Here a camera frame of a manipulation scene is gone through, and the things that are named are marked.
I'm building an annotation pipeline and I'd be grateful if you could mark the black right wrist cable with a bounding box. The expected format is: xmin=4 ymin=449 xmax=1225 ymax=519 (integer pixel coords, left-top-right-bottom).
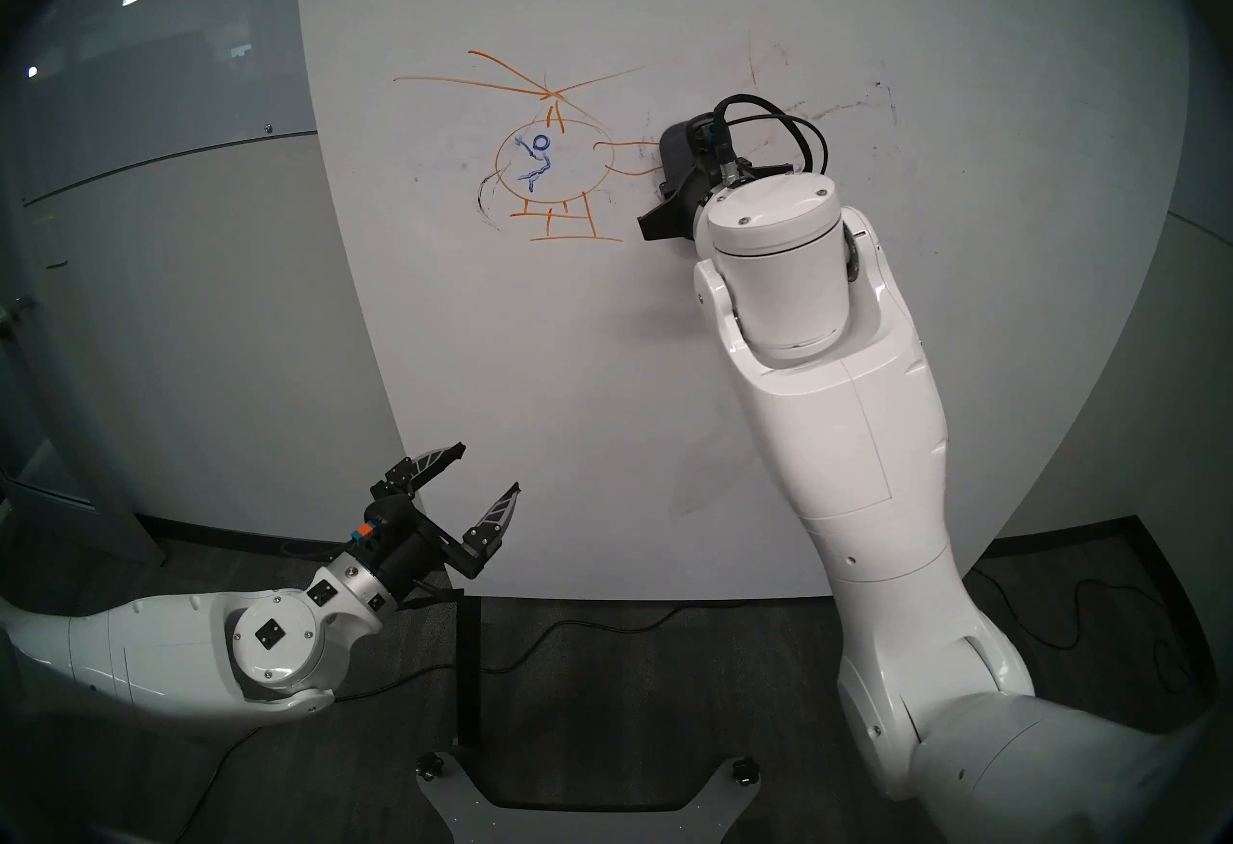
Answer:
xmin=713 ymin=95 xmax=831 ymax=178

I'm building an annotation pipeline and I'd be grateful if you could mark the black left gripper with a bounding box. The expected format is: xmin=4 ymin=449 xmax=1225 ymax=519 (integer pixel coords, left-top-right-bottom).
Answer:
xmin=371 ymin=441 xmax=523 ymax=602

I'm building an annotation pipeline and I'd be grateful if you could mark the black looped floor cable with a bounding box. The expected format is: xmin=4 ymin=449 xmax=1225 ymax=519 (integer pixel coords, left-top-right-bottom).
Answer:
xmin=963 ymin=563 xmax=1195 ymax=689

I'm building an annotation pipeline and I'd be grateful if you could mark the large white whiteboard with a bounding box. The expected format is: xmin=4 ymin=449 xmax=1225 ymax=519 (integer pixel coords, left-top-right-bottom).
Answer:
xmin=292 ymin=0 xmax=1188 ymax=602

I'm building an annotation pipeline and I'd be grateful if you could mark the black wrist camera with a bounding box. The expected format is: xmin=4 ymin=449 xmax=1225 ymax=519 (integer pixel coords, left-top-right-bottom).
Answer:
xmin=349 ymin=495 xmax=417 ymax=554
xmin=686 ymin=112 xmax=743 ymax=178

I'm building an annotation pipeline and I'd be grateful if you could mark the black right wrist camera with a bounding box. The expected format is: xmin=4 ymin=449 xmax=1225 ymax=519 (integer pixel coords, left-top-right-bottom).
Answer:
xmin=686 ymin=112 xmax=743 ymax=178

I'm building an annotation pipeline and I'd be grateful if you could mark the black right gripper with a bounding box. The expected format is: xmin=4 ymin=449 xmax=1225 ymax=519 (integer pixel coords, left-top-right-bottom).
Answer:
xmin=636 ymin=161 xmax=795 ymax=260

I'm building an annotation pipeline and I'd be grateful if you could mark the black whiteboard stand post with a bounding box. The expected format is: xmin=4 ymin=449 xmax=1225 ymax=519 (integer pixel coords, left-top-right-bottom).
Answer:
xmin=453 ymin=596 xmax=485 ymax=747

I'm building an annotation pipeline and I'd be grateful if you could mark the glass wall board with writing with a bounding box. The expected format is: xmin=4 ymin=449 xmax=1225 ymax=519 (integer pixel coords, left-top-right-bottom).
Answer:
xmin=0 ymin=0 xmax=319 ymax=207

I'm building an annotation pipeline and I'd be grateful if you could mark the dark grey whiteboard eraser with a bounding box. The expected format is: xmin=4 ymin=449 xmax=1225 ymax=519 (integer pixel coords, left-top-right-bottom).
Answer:
xmin=658 ymin=117 xmax=719 ymax=198

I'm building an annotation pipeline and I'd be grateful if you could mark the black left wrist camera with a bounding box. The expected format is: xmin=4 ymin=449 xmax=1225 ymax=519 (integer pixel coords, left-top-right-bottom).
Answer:
xmin=349 ymin=495 xmax=417 ymax=554

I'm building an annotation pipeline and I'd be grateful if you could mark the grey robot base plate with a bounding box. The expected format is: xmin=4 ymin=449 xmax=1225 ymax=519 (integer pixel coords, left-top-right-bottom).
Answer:
xmin=414 ymin=752 xmax=762 ymax=844

